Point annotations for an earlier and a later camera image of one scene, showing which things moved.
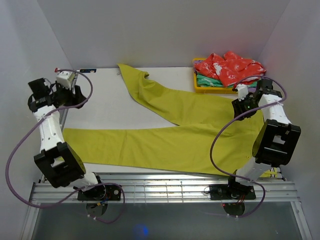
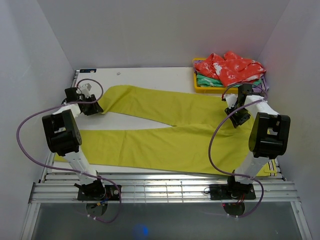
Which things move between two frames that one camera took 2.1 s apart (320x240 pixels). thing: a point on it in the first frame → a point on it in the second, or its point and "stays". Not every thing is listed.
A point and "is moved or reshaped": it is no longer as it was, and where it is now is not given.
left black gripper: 77,99 → 95,108
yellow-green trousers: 208,136 is moved or reshaped
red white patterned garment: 231,70 stays
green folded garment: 207,81 stays
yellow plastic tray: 206,90 stays
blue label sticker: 87,70 stays
